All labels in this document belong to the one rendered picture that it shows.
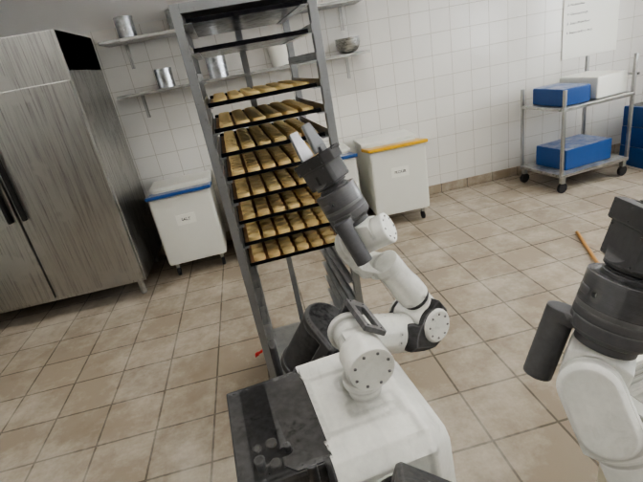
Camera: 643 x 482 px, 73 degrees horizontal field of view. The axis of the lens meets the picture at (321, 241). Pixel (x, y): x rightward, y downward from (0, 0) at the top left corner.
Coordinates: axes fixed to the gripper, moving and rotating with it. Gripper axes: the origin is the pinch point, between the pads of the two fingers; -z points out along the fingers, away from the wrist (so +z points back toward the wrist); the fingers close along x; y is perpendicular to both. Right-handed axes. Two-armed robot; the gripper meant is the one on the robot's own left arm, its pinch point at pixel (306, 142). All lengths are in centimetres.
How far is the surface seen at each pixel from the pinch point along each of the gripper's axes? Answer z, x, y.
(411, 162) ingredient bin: 54, -182, -256
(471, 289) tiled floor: 133, -112, -158
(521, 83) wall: 52, -140, -419
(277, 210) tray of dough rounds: 14, -80, -38
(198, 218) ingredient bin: -2, -287, -102
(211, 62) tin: -108, -252, -176
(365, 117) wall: -2, -229, -285
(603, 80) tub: 82, -70, -404
